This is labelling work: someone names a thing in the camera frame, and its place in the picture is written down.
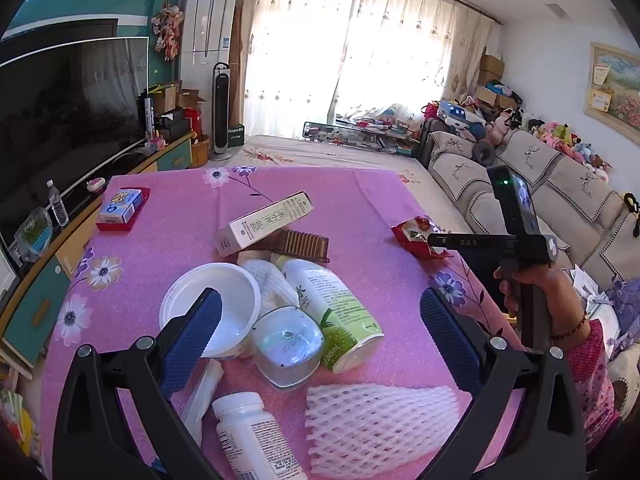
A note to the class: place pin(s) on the teal yellow tv cabinet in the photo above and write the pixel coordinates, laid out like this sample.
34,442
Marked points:
35,305

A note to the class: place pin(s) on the clear glass jar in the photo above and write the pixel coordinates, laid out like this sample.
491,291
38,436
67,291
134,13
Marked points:
287,345

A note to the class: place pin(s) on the small pink dish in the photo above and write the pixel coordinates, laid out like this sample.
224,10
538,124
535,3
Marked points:
96,185

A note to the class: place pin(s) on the green white drink bottle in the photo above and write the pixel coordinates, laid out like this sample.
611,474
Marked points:
330,305

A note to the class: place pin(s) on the clear water bottle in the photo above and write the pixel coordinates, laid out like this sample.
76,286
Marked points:
58,207

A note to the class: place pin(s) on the white plastic bowl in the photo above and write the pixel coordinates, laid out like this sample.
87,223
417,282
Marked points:
235,310

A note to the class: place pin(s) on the red snack packet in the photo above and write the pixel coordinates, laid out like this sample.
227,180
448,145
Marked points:
410,232

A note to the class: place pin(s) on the white pill bottle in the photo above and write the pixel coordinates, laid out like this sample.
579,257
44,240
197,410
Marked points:
250,435

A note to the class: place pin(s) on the green filled plastic bag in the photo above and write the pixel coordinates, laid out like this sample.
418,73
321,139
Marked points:
35,235

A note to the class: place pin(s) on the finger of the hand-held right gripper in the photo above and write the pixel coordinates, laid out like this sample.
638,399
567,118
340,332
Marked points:
465,243

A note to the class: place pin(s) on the pile of colourful packets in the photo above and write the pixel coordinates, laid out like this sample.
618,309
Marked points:
15,420

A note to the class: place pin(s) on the stack of cardboard boxes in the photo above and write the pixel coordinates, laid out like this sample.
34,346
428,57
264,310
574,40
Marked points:
492,80

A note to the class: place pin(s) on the sheer embroidered curtain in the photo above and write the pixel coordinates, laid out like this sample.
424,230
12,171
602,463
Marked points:
300,60

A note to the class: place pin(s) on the white foam fruit net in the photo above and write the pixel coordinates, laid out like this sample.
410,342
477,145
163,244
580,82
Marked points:
380,425

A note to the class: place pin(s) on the white standing air conditioner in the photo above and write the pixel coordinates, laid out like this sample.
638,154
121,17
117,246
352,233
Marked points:
205,35

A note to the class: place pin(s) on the cluttered glass coffee table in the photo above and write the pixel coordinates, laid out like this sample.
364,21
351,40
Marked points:
350,135

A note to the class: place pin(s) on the dark green box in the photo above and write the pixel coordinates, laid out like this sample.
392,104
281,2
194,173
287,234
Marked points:
237,137

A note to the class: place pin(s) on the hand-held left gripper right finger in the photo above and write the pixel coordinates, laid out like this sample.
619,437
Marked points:
445,335

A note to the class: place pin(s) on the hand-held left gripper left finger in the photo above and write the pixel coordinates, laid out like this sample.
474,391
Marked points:
195,340

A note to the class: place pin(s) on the brown comb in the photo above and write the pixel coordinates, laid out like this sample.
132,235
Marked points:
300,246

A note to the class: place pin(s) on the tall black white box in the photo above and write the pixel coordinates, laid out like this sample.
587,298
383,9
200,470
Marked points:
150,115

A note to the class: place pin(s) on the small blue box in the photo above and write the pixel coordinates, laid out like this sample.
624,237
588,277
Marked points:
120,205

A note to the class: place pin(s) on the person's right hand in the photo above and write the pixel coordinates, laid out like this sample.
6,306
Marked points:
555,290

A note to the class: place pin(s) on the black tower fan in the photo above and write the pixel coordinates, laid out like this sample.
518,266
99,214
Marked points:
220,110

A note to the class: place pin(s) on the beige cardboard box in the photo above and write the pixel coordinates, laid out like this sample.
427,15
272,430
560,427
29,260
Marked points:
265,222

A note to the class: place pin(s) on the pink floral tablecloth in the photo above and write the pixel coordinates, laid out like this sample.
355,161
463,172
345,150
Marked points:
350,200

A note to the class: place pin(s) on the clear plastic wrapper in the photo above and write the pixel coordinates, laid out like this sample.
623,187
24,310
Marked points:
202,395

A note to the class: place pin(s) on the flat red box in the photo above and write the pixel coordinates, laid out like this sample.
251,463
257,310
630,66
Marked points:
114,226

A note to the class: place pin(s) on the pile of plush toys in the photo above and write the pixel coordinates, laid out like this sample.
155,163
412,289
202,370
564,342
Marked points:
565,140

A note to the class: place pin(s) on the open cardboard box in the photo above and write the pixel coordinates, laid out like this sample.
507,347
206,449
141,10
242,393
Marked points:
192,99

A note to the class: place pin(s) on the large black television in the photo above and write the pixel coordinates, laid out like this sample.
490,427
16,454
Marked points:
65,110

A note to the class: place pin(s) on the framed landscape painting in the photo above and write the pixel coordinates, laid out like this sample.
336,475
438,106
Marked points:
620,85

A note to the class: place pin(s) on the pink artificial flowers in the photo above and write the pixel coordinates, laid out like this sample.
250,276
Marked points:
167,30

